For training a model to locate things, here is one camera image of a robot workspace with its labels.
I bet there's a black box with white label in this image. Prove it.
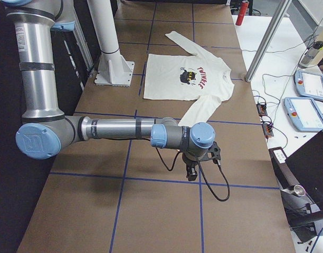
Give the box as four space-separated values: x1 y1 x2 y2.
269 147 300 192

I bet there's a teach pendant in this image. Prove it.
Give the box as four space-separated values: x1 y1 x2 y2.
294 70 323 102
283 97 323 132

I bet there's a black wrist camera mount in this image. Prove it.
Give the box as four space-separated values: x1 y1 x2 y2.
200 141 221 164

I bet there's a far orange black adapter box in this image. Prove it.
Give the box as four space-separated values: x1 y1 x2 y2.
256 103 268 117

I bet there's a clear water bottle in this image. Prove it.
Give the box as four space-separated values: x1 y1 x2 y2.
300 41 323 67

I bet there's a black monitor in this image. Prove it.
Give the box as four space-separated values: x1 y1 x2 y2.
286 130 323 209

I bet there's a silver metal cup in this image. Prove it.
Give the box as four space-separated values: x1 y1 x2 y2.
289 184 306 197

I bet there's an orange black adapter box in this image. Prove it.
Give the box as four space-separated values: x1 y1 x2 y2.
256 103 268 117
262 122 274 139

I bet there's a far teach pendant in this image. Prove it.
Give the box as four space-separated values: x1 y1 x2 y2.
294 70 323 102

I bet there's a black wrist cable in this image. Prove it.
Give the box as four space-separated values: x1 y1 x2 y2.
154 146 230 202

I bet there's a red cylinder bottle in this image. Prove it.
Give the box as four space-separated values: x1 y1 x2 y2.
235 1 249 26

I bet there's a near orange black adapter box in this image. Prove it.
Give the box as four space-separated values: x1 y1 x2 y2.
262 122 274 139

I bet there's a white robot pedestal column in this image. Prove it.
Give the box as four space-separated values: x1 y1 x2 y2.
87 0 119 54

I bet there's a cream long sleeve shirt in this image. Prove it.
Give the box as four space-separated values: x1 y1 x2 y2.
144 31 234 127

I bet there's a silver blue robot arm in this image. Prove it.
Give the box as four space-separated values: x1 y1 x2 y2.
3 1 221 181

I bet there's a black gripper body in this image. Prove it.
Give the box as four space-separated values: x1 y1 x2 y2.
182 153 196 168

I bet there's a near teach pendant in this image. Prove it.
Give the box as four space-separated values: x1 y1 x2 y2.
283 97 323 132

